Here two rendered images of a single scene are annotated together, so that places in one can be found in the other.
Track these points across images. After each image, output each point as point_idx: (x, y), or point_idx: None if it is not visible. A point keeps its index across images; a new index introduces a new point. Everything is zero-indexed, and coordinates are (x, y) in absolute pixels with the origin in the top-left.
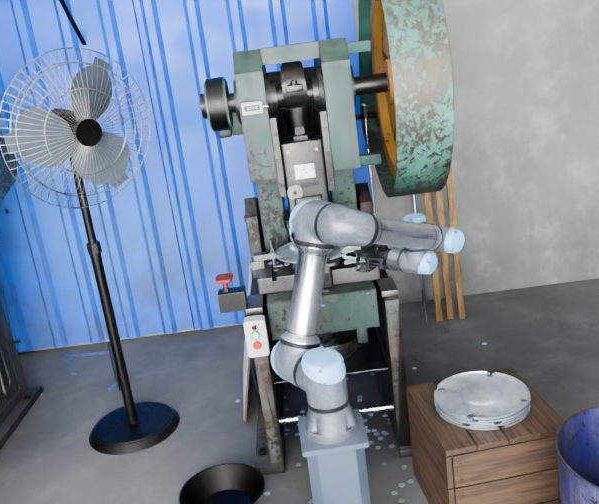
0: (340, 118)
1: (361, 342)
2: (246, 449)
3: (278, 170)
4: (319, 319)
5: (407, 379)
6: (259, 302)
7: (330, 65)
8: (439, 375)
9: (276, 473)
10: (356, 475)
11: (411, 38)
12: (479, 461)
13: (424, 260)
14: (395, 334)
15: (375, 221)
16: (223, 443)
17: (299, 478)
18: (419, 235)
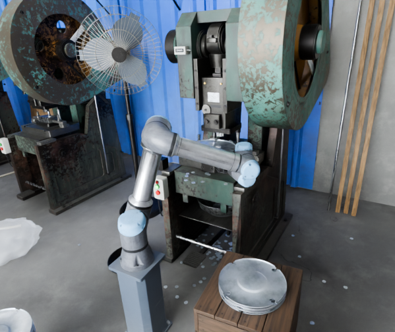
0: (233, 65)
1: (222, 212)
2: None
3: (196, 93)
4: (200, 190)
5: (282, 240)
6: (172, 168)
7: (231, 26)
8: (303, 246)
9: (167, 261)
10: (136, 293)
11: (257, 4)
12: (215, 325)
13: (241, 176)
14: (236, 215)
15: (173, 141)
16: (164, 233)
17: (174, 270)
18: (215, 159)
